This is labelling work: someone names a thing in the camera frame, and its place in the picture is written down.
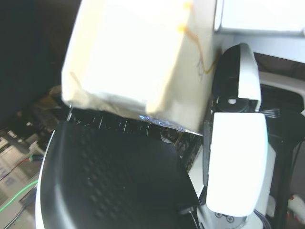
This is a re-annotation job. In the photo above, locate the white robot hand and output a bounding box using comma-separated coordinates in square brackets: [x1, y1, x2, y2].
[35, 42, 271, 229]

